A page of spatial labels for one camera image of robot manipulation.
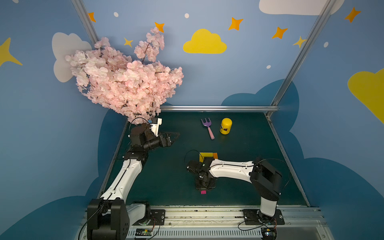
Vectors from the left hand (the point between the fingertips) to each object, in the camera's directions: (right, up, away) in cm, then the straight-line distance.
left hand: (175, 132), depth 77 cm
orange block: (+24, -16, +21) cm, 36 cm away
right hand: (+14, -32, +6) cm, 36 cm away
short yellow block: (+19, -16, +21) cm, 33 cm away
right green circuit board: (+47, -51, -4) cm, 69 cm away
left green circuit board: (-15, -49, -5) cm, 51 cm away
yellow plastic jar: (+32, +4, +25) cm, 41 cm away
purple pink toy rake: (+21, +5, +38) cm, 44 cm away
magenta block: (+15, -34, +5) cm, 37 cm away
